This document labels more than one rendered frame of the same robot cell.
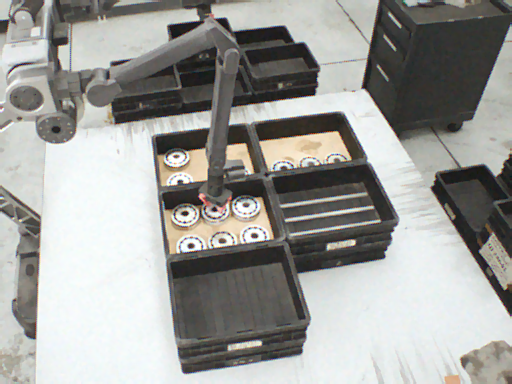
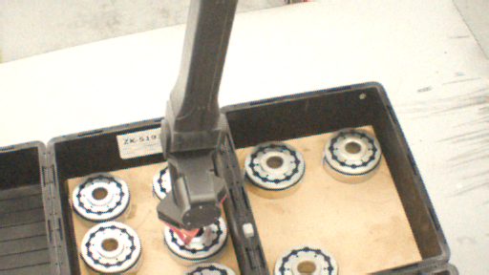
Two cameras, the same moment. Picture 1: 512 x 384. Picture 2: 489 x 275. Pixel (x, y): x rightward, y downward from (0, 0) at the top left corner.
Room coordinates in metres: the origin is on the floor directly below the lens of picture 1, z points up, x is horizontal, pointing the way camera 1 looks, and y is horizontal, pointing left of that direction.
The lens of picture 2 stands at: (1.23, -0.89, 2.09)
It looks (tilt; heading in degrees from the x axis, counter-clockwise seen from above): 49 degrees down; 86
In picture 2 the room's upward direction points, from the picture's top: 2 degrees counter-clockwise
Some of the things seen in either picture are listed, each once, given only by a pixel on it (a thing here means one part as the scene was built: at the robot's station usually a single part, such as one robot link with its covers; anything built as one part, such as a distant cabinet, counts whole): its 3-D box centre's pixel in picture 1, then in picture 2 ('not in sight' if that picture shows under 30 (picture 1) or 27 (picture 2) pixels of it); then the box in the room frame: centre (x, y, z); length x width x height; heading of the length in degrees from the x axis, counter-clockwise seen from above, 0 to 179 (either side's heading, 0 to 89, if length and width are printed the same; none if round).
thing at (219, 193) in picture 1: (215, 187); (189, 187); (1.21, -0.01, 0.98); 0.10 x 0.07 x 0.07; 52
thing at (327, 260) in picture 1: (325, 227); not in sight; (1.18, -0.42, 0.76); 0.40 x 0.30 x 0.12; 97
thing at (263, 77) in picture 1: (278, 89); not in sight; (2.54, -0.43, 0.37); 0.40 x 0.30 x 0.45; 99
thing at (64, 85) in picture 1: (66, 85); not in sight; (1.20, 0.40, 1.45); 0.09 x 0.08 x 0.12; 9
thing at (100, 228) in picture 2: (222, 242); (110, 246); (1.07, -0.03, 0.86); 0.10 x 0.10 x 0.01
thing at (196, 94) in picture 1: (213, 105); not in sight; (2.48, -0.04, 0.31); 0.40 x 0.30 x 0.34; 99
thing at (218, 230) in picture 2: (215, 210); (195, 232); (1.21, -0.01, 0.86); 0.10 x 0.10 x 0.01
